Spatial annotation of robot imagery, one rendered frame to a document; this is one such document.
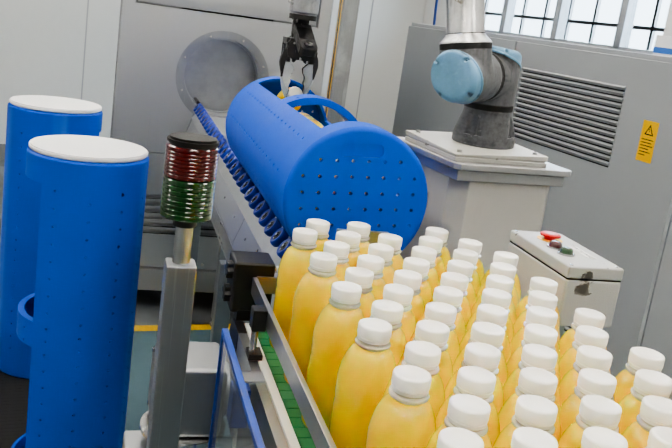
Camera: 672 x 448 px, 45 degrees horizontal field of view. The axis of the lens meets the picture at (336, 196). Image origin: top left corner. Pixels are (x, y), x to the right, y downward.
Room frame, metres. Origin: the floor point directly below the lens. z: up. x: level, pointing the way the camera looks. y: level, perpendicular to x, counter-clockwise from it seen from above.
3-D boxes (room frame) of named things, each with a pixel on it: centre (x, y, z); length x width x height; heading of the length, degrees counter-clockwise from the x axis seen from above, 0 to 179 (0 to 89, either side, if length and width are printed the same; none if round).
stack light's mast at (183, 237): (0.96, 0.18, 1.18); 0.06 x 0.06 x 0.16
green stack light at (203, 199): (0.96, 0.18, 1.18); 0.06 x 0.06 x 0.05
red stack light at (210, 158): (0.96, 0.18, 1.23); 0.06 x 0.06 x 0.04
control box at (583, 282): (1.31, -0.39, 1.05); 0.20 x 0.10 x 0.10; 16
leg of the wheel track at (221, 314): (2.41, 0.31, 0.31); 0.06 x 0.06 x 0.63; 16
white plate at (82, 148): (1.91, 0.61, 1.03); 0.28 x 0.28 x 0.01
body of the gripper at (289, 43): (2.11, 0.15, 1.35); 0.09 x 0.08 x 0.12; 17
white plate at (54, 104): (2.52, 0.92, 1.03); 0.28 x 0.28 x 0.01
